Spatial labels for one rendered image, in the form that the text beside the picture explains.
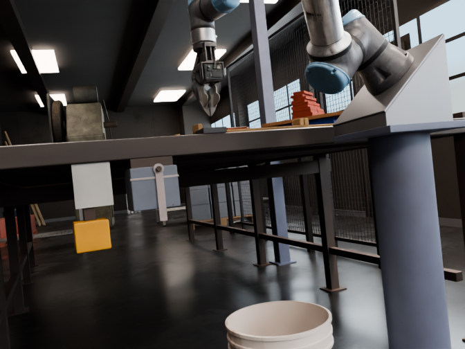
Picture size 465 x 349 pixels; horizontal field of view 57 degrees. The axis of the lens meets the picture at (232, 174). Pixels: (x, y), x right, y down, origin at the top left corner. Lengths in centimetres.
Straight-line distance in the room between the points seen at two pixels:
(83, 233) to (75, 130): 726
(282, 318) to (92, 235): 64
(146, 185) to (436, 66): 86
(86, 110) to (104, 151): 744
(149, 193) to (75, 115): 744
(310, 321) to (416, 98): 72
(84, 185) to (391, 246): 87
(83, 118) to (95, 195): 735
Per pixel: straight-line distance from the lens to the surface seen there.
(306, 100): 253
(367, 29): 131
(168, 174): 124
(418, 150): 130
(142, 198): 122
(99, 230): 121
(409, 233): 130
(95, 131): 838
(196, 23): 136
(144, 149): 125
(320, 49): 117
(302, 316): 143
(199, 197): 664
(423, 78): 130
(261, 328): 144
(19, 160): 122
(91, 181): 123
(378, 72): 132
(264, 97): 365
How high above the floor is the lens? 79
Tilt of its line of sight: level
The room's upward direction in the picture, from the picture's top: 6 degrees counter-clockwise
